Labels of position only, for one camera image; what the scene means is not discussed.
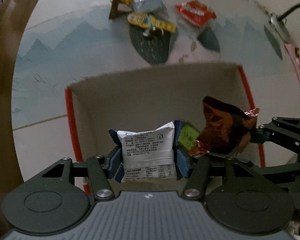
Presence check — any white and blue biscuit packet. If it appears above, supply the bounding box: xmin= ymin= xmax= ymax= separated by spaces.
xmin=108 ymin=120 xmax=183 ymax=183

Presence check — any grey blue snack packet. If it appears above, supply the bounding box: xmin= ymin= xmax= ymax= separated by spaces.
xmin=132 ymin=0 xmax=166 ymax=13

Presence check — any red Korean chip bag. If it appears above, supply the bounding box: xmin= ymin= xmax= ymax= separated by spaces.
xmin=174 ymin=0 xmax=217 ymax=28

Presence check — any green wafer snack packet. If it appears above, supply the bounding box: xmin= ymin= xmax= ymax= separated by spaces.
xmin=177 ymin=122 xmax=200 ymax=151

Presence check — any small black foil candy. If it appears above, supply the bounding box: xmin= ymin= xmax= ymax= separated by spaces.
xmin=143 ymin=27 xmax=164 ymax=38

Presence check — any grey desk lamp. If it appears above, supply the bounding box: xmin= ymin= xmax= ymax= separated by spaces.
xmin=269 ymin=3 xmax=300 ymax=43

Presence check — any dark red foil snack bag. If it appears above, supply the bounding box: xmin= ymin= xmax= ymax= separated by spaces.
xmin=189 ymin=96 xmax=260 ymax=156

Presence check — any cardboard box with red tape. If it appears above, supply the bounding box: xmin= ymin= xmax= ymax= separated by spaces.
xmin=64 ymin=62 xmax=267 ymax=196

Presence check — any yellow minion snack packet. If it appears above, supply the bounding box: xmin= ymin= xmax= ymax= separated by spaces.
xmin=127 ymin=12 xmax=176 ymax=33

